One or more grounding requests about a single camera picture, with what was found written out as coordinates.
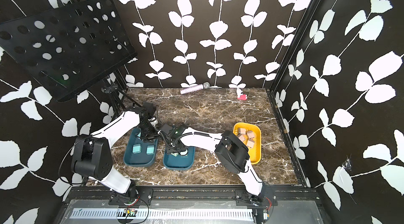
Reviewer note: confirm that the black perforated music stand desk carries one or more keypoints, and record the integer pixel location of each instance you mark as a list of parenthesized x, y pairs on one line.
[(71, 48)]

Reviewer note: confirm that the yellow storage box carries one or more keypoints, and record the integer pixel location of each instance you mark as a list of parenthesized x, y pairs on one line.
[(256, 152)]

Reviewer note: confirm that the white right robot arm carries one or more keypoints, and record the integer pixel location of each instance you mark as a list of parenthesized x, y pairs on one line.
[(230, 151)]

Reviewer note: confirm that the teal storage box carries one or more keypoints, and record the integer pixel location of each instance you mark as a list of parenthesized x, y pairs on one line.
[(139, 159), (179, 162)]

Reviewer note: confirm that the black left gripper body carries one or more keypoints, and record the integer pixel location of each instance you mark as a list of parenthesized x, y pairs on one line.
[(149, 132)]

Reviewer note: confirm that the black front rail frame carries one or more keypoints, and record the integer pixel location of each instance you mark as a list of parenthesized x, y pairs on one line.
[(195, 205)]

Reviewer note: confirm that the beige plug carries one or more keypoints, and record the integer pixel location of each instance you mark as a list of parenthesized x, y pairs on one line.
[(250, 134), (241, 137), (242, 131), (250, 143)]

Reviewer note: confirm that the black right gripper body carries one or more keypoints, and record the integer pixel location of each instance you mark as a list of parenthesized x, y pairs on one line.
[(170, 148)]

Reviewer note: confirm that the blue teal plug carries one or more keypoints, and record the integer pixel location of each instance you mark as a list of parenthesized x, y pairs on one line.
[(136, 148), (150, 150)]

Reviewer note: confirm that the pink white small box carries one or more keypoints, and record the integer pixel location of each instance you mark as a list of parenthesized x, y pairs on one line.
[(241, 95)]

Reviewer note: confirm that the black music stand tripod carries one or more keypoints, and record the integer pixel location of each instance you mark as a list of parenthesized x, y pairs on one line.
[(117, 96)]

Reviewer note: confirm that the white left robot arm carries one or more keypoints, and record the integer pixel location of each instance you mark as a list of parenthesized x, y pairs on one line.
[(92, 156)]

